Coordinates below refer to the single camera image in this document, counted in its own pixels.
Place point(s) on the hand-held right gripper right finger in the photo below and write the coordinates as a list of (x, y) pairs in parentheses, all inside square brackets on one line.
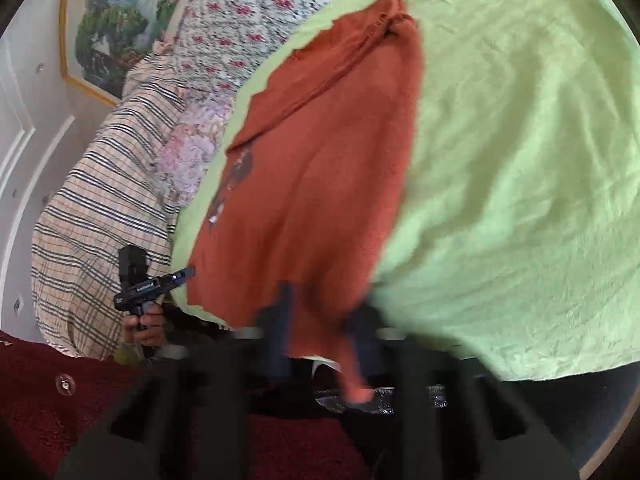
[(361, 342)]

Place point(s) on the framed landscape painting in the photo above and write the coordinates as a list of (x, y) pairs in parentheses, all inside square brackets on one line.
[(110, 20)]

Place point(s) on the plaid beige pillow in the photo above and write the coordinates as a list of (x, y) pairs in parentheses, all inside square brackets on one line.
[(100, 200)]

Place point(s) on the rust orange sweater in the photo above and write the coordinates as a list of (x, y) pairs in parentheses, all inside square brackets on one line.
[(310, 185)]

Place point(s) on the light green bed sheet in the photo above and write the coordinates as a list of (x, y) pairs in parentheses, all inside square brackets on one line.
[(500, 160)]

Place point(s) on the dark red fuzzy cardigan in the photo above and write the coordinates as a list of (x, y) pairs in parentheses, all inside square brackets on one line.
[(40, 400)]

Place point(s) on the person's left hand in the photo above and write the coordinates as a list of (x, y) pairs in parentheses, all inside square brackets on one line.
[(150, 327)]

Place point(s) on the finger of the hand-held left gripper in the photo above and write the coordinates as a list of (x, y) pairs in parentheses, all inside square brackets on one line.
[(181, 275)]

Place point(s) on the white panelled headboard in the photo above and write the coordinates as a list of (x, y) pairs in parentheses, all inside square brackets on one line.
[(30, 150)]

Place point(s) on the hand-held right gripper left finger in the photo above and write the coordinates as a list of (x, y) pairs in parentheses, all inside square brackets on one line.
[(279, 332)]

